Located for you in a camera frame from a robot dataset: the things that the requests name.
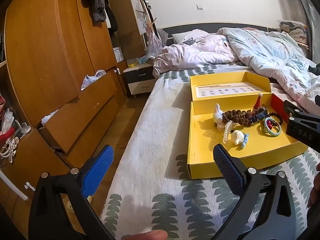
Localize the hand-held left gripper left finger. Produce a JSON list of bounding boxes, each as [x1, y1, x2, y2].
[[29, 144, 115, 240]]

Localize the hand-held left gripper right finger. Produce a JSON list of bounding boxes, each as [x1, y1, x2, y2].
[[211, 144, 304, 240]]

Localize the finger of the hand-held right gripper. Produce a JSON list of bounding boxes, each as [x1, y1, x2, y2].
[[284, 100, 320, 124]]

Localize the yellow cardboard box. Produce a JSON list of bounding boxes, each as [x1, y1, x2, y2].
[[187, 71, 309, 180]]

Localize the brown spiral hair tie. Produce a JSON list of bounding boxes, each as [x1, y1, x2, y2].
[[222, 109, 253, 127]]

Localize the person's right hand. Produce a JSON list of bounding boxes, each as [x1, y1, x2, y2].
[[308, 162, 320, 207]]

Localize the person's left hand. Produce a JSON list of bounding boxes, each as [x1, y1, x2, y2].
[[124, 231, 168, 240]]

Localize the dark blue wrist watch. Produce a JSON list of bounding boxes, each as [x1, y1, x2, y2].
[[250, 107, 268, 123]]

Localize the white shell hair clip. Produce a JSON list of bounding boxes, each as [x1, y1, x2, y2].
[[230, 131, 245, 145]]

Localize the wooden wardrobe drawer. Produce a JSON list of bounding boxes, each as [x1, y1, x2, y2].
[[56, 94, 125, 168], [37, 71, 119, 153]]

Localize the red santa hat clip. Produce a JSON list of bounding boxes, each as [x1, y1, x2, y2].
[[252, 92, 263, 110]]

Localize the white rabbit figurine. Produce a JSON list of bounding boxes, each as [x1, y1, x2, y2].
[[213, 103, 225, 130]]

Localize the light blue duvet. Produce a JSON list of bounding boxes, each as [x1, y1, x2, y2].
[[216, 27, 320, 114]]

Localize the printed cushion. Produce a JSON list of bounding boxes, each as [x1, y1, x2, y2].
[[279, 20, 310, 49]]

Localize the white rod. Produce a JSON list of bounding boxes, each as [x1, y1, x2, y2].
[[0, 170, 29, 201]]

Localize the white crumpled plastic bag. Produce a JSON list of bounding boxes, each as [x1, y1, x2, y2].
[[80, 69, 107, 90]]

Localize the dark and white nightstand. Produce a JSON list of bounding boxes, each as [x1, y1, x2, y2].
[[122, 64, 158, 98]]

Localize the red bag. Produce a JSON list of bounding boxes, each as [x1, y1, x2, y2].
[[0, 127, 18, 143]]

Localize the small white plastic bag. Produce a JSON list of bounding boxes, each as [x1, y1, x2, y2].
[[1, 109, 14, 134]]

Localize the pink duvet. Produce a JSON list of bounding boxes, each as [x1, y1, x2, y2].
[[153, 29, 240, 74]]

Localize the white paper packet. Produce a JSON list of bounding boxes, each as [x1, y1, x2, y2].
[[112, 47, 124, 62]]

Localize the dark grey headboard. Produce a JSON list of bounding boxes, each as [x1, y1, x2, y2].
[[160, 22, 279, 45]]

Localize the white pillow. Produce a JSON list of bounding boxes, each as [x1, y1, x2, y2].
[[172, 30, 198, 44]]

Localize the hanging clear plastic bag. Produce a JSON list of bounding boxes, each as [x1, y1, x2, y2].
[[146, 29, 168, 59]]

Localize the wooden wardrobe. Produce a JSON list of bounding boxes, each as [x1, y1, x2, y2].
[[0, 0, 148, 238]]

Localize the black hanging garment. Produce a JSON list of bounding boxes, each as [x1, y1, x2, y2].
[[104, 0, 118, 33]]

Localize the wooden coat rack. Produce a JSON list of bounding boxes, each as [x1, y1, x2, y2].
[[127, 0, 160, 43]]

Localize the grey hanging clothes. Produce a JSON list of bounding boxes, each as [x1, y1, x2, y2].
[[81, 0, 107, 23]]

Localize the black bead bracelet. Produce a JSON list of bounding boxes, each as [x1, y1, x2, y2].
[[268, 112, 283, 127]]

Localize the light blue ring bracelet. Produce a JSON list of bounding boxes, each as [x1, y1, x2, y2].
[[262, 117, 282, 137]]

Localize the white spiral hair tie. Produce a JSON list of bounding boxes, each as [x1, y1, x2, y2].
[[223, 121, 237, 144]]

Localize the white strappy sandal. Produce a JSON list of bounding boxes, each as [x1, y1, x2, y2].
[[0, 137, 20, 163]]

